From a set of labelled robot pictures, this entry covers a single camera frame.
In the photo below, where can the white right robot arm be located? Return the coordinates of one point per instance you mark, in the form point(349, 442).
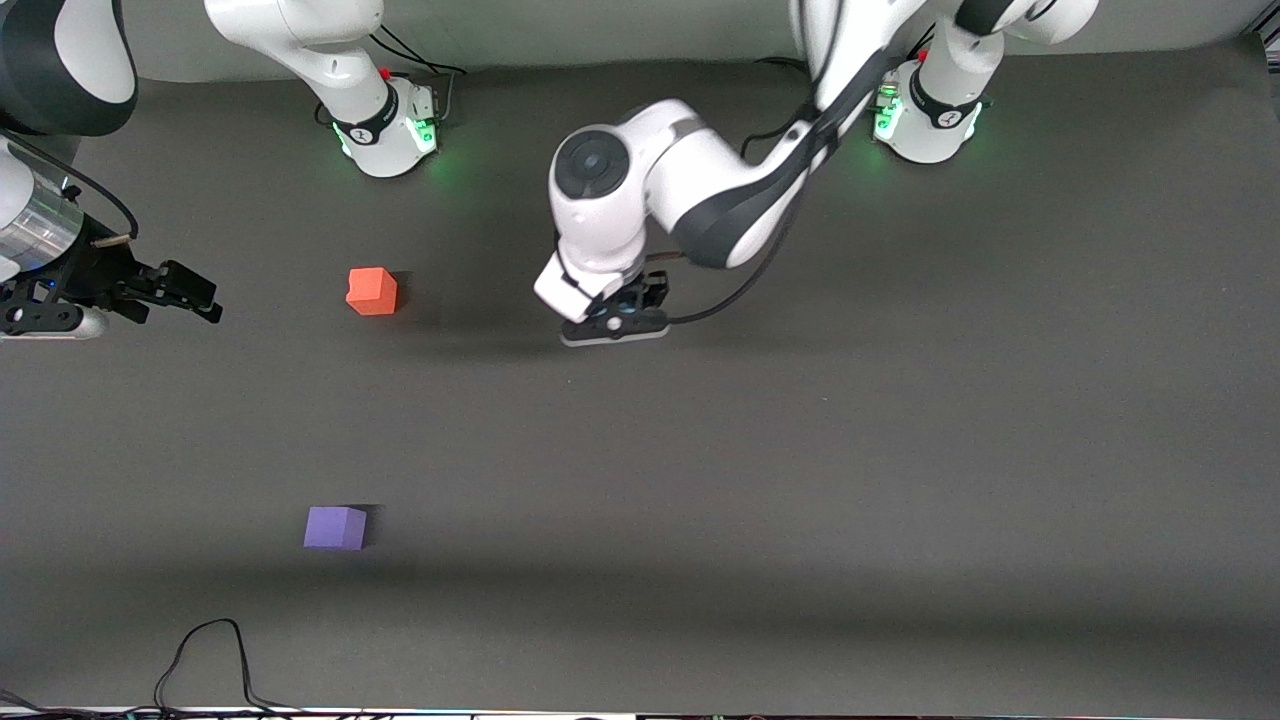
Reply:
point(330, 50)

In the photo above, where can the purple cube block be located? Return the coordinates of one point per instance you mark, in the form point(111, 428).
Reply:
point(335, 528)

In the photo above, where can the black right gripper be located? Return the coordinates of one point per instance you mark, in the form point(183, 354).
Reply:
point(95, 268)

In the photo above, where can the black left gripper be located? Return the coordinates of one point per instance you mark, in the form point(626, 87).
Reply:
point(643, 293)

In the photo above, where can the orange cube block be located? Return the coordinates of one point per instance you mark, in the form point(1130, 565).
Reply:
point(371, 291)

